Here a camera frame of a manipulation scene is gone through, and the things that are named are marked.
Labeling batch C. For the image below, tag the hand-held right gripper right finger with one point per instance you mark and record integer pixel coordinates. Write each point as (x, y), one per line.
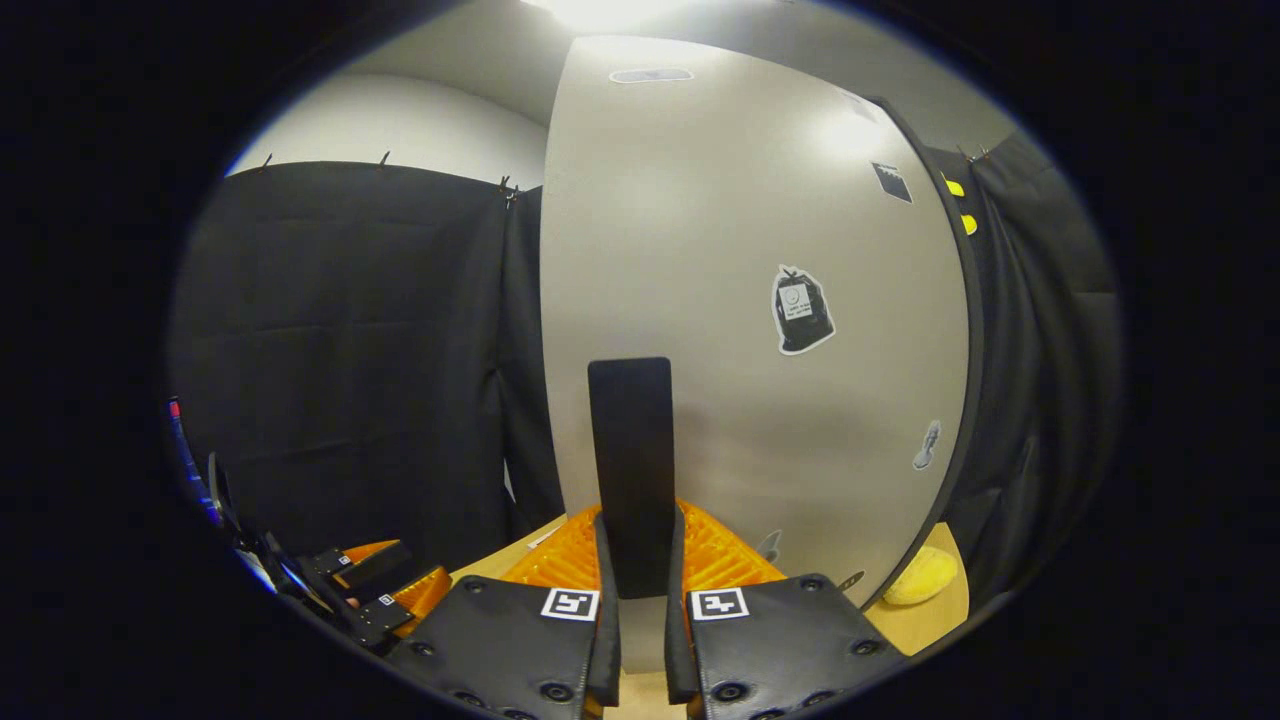
(678, 650)

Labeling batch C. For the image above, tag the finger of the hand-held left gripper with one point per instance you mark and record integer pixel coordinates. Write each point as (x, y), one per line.
(405, 600)
(360, 565)

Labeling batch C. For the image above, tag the yellow round sponge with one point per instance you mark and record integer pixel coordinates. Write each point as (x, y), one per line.
(922, 577)

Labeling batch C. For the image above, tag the black backdrop cloth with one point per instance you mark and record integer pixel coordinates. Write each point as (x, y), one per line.
(350, 350)

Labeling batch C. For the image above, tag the grey cabinet door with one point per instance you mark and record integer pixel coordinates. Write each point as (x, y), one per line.
(740, 250)

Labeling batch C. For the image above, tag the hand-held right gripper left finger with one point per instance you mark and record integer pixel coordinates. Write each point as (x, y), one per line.
(608, 650)

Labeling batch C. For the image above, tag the large ceiling light panel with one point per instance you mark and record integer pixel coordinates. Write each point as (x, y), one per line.
(610, 10)

